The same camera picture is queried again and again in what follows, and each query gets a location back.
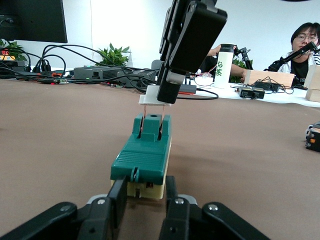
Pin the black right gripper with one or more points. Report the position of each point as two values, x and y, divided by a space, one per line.
197 37

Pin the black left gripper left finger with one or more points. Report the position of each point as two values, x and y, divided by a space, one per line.
100 217

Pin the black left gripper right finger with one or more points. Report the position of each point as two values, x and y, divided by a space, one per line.
180 220

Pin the green terminal block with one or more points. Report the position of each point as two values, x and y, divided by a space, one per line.
142 155

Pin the flat black red device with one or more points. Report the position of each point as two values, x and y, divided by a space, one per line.
187 89

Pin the dark grey power supply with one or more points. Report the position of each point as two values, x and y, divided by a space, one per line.
142 77
97 73

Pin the white bottle black cap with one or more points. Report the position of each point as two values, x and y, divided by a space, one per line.
225 65

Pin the green leafy plant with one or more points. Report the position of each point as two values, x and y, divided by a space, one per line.
115 55
12 51
240 72

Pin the black power adapter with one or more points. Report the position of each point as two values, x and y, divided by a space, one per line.
250 92

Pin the light wooden box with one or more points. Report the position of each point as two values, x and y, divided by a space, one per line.
267 78

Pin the light wooden block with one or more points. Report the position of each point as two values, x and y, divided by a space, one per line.
313 95
313 76

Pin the person with glasses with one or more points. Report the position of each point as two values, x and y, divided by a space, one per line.
303 37

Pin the black computer monitor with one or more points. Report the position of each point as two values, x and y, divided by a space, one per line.
32 20

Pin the orange yellow device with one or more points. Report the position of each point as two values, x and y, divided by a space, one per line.
6 55

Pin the black selector switch orange block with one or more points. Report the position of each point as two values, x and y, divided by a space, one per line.
313 137

